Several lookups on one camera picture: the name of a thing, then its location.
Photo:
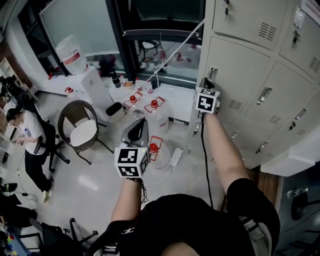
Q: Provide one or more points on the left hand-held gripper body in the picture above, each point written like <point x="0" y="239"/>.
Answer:
<point x="130" y="162"/>

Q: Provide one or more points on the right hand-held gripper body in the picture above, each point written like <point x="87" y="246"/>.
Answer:
<point x="206" y="102"/>

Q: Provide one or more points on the grey metal locker door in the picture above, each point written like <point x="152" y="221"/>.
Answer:
<point x="240" y="67"/>

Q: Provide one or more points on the grey metal locker cabinet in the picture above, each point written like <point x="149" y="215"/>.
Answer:
<point x="275" y="87"/>

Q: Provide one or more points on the person's right forearm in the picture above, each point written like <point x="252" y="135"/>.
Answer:
<point x="225" y="150"/>

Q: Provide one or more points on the person's left forearm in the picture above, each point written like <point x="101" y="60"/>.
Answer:
<point x="127" y="200"/>

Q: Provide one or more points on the flat white box dark edge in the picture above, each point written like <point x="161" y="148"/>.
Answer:
<point x="178" y="120"/>

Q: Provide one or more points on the white bin black lid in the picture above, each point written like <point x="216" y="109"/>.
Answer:
<point x="115" y="110"/>

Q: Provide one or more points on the white round cushion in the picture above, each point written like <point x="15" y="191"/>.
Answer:
<point x="83" y="132"/>

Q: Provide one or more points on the white leaning pole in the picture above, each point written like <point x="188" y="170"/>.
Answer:
<point x="175" y="51"/>

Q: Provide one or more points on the person's black shirt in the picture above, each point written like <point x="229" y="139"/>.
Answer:
<point x="180" y="220"/>

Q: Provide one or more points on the dark wicker chair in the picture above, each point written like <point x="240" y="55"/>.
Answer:
<point x="66" y="120"/>

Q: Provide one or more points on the white water dispenser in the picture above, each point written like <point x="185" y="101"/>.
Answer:
<point x="96" y="92"/>

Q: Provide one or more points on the small orange item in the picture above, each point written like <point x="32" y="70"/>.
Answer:
<point x="128" y="84"/>

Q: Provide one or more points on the black office chair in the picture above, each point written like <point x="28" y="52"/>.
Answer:
<point x="51" y="140"/>

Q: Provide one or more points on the black thermos flask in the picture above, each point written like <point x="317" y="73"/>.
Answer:
<point x="116" y="79"/>

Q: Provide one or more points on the black wheeled stool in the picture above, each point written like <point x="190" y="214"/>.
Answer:
<point x="75" y="232"/>

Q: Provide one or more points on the dark potted plant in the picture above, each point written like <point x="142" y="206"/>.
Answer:
<point x="107" y="64"/>

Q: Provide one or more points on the wooden plank platform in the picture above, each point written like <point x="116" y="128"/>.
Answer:
<point x="267" y="182"/>

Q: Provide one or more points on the large water jug red label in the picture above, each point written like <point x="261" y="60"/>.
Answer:
<point x="71" y="57"/>

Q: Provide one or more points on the small clear plastic bottle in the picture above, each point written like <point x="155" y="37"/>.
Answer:
<point x="296" y="192"/>

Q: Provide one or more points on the frosted glass partition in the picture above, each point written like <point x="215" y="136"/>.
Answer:
<point x="80" y="27"/>

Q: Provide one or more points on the white shelf unit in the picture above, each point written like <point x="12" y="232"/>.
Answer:
<point x="6" y="67"/>

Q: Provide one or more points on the black pedestal fan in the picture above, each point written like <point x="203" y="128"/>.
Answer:
<point x="299" y="207"/>

